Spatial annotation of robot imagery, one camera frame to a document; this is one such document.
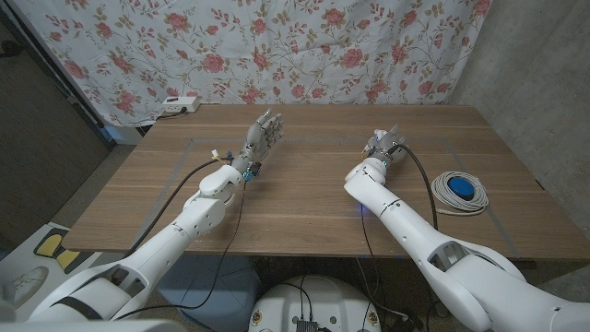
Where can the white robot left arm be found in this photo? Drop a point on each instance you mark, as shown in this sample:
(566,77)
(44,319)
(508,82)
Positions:
(175,235)

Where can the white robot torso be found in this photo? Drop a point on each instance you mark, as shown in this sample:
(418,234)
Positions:
(318,304)

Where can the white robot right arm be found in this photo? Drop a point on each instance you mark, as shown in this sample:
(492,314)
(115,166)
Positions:
(415,235)

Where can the floral rose backdrop cloth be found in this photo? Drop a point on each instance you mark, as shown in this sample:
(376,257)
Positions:
(276,50)

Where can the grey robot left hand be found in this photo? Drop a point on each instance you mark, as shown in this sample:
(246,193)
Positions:
(263,136)

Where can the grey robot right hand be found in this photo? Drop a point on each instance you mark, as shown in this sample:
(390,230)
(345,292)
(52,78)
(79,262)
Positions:
(387,150)

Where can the white shoe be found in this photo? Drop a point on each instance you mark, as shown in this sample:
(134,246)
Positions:
(25,286)

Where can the blue round pedal button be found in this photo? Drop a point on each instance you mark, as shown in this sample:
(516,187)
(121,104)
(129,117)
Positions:
(461,187)

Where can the white AirPods case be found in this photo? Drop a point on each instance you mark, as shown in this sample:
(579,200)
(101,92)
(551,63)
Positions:
(381,134)

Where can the white storage box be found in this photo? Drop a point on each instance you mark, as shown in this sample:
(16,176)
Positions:
(124,135)

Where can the white power strip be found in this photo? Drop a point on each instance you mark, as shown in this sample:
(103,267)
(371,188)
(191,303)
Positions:
(180,104)

